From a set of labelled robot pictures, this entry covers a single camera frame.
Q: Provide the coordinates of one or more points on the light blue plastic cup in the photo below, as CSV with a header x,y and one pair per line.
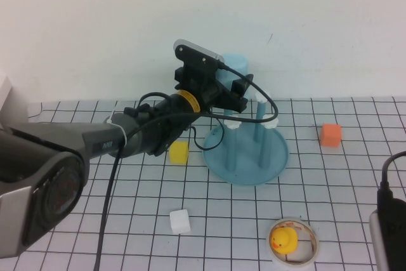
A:
x,y
236,63

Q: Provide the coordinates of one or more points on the white zip tie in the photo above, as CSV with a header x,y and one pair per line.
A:
x,y
122,133

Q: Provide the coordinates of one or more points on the yellow foam cube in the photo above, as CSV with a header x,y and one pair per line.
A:
x,y
179,154

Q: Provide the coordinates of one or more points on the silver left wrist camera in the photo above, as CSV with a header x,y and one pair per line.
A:
x,y
198,53

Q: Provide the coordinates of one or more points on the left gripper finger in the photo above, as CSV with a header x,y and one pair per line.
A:
x,y
233,103
242,87

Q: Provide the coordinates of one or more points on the blue cup stand white caps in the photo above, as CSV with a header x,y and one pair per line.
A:
x,y
245,163

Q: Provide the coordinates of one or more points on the white tape roll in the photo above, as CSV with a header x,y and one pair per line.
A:
x,y
314,247

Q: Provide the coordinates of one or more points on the orange foam cube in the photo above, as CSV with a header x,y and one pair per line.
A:
x,y
330,135

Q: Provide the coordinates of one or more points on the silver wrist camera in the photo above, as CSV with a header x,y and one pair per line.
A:
x,y
391,236
198,53

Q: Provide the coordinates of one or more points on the white foam cube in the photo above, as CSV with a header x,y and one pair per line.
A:
x,y
180,222

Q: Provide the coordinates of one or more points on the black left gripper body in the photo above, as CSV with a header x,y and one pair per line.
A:
x,y
200,82

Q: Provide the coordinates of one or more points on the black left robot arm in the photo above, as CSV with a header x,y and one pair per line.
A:
x,y
47,147

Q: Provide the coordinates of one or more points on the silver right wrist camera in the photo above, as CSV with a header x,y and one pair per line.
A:
x,y
391,236

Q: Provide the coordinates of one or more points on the yellow rubber duck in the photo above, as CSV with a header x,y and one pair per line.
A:
x,y
284,240

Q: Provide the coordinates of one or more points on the white box edge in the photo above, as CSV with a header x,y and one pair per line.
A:
x,y
8,99

